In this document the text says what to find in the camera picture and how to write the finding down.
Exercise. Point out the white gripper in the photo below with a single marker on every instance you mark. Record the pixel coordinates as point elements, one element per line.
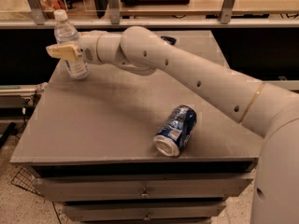
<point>88,48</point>

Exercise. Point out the clear plastic water bottle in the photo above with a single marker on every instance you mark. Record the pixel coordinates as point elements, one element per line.
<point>66,34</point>

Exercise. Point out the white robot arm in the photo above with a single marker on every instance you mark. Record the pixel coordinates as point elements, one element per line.
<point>264,108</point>

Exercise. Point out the dark blue rxbar wrapper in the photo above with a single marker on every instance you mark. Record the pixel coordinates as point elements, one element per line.
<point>170,40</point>

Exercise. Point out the grey drawer cabinet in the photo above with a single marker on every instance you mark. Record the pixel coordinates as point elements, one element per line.
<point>104,125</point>

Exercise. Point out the blue soda can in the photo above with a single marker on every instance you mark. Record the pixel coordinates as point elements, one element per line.
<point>176,132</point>

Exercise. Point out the lower grey drawer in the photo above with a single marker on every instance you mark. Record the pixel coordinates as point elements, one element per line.
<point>143,211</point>

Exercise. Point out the grey drawer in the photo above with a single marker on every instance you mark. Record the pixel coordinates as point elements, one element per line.
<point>143,211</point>
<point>141,187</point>

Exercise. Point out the top grey drawer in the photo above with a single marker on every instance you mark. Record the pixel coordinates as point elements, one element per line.
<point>141,187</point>

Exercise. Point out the metal shelf rail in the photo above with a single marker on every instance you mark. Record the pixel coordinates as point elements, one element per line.
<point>164,24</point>

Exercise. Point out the black wire grid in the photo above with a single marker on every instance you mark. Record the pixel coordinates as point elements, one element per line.
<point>23,179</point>

